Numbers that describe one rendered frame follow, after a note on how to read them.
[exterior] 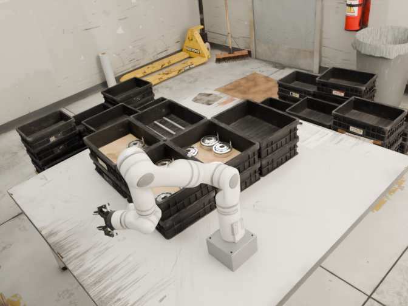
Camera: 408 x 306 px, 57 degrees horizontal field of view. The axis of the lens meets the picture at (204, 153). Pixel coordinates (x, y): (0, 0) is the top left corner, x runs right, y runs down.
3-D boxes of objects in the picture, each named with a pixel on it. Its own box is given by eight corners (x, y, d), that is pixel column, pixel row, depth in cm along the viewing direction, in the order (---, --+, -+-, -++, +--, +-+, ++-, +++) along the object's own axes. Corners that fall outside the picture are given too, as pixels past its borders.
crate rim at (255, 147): (260, 147, 182) (260, 143, 181) (214, 175, 168) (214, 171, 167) (209, 121, 210) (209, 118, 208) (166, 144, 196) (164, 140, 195)
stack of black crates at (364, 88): (374, 124, 323) (382, 74, 297) (354, 141, 306) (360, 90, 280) (331, 110, 351) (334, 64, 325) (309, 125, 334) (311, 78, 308)
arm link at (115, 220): (136, 224, 149) (147, 224, 145) (114, 234, 141) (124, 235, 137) (131, 202, 149) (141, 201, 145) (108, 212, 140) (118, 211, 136)
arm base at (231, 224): (247, 231, 154) (244, 198, 145) (233, 244, 148) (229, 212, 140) (229, 223, 159) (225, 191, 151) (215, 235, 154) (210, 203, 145)
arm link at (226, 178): (241, 164, 137) (244, 201, 146) (221, 158, 143) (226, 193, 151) (225, 177, 131) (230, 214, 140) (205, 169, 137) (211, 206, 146)
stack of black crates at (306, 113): (348, 146, 302) (351, 108, 283) (326, 163, 287) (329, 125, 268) (305, 130, 329) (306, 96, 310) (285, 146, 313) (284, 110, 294)
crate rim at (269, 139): (300, 122, 196) (301, 119, 195) (260, 147, 182) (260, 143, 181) (248, 101, 224) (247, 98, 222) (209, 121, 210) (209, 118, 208)
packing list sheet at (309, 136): (336, 132, 221) (336, 131, 221) (313, 150, 210) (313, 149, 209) (290, 116, 243) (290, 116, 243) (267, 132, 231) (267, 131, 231)
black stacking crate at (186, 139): (261, 163, 188) (260, 144, 181) (216, 191, 174) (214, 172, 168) (211, 136, 215) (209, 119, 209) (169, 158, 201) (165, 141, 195)
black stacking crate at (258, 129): (300, 138, 201) (300, 119, 195) (261, 163, 188) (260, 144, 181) (248, 116, 229) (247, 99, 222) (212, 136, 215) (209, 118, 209)
